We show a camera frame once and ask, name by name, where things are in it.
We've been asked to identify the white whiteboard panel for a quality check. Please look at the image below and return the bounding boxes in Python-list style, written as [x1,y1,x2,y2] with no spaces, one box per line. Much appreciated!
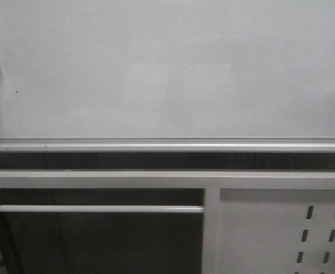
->
[0,1,335,151]

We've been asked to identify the white metal whiteboard stand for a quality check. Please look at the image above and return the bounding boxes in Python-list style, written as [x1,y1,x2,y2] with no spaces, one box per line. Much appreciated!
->
[0,144,335,273]

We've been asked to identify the white perforated pegboard panel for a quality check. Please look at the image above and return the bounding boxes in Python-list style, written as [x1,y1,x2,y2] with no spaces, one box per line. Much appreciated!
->
[216,189,335,273]

